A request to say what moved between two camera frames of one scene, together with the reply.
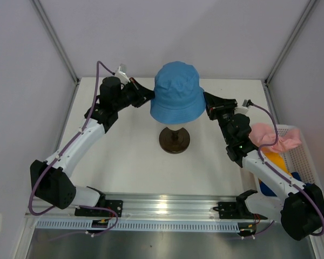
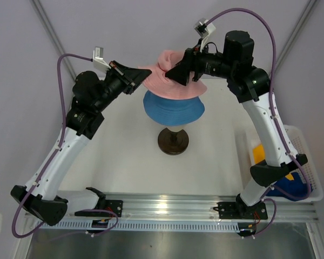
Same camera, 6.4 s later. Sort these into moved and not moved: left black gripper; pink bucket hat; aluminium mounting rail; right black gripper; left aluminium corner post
Moved: left black gripper; right black gripper; pink bucket hat
Not moved: aluminium mounting rail; left aluminium corner post
